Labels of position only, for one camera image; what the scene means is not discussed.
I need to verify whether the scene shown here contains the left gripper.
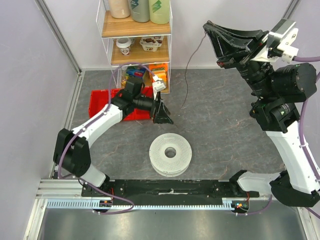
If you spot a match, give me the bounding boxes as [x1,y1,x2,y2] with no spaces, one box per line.
[133,91,174,125]

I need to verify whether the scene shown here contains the thin brown cable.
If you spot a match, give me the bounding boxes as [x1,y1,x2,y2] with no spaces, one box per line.
[172,32,208,131]

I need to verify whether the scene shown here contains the white perforated spool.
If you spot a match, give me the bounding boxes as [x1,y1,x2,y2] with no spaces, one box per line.
[149,133,192,177]

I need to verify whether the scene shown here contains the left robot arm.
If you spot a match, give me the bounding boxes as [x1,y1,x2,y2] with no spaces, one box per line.
[53,75,173,197]

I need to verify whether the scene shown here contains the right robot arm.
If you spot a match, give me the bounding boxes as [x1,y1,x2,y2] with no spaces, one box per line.
[203,18,320,208]

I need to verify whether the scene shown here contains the orange yellow sponge box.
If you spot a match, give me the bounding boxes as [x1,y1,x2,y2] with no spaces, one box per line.
[148,63,170,94]

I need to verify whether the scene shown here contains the blue green sponge pack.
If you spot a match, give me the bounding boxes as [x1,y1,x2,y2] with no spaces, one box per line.
[125,65,148,82]

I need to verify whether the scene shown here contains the red compartment bin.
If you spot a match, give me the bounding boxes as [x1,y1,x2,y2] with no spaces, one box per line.
[88,89,150,121]

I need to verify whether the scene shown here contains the white pudding cup pack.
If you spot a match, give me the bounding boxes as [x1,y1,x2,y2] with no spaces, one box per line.
[139,35,164,52]

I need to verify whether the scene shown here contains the light green bottle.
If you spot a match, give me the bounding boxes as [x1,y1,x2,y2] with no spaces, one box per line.
[148,0,170,25]

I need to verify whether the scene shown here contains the white paper cup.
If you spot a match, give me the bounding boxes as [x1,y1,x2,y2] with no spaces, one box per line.
[116,37,132,56]

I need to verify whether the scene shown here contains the grey green bottle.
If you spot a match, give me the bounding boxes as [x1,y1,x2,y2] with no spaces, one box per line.
[128,0,150,23]

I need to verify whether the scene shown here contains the beige bottle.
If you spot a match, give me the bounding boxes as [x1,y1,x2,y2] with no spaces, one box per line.
[108,0,131,19]

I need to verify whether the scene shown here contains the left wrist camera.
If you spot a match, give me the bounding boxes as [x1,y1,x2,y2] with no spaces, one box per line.
[152,75,166,100]

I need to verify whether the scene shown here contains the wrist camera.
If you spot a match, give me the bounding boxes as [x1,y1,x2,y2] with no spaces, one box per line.
[152,75,166,100]
[266,18,299,63]

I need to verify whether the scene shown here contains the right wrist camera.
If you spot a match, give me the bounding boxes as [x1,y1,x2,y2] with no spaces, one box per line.
[266,18,299,63]

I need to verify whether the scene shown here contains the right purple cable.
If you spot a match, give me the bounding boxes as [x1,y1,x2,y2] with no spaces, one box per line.
[234,56,320,221]

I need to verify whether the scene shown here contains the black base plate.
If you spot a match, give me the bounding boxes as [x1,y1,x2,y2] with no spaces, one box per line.
[81,178,260,206]

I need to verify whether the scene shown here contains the white wire wooden shelf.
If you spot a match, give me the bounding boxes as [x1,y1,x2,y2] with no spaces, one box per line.
[96,0,173,94]

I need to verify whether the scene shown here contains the grey cable duct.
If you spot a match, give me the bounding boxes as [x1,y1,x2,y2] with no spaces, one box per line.
[46,199,240,211]

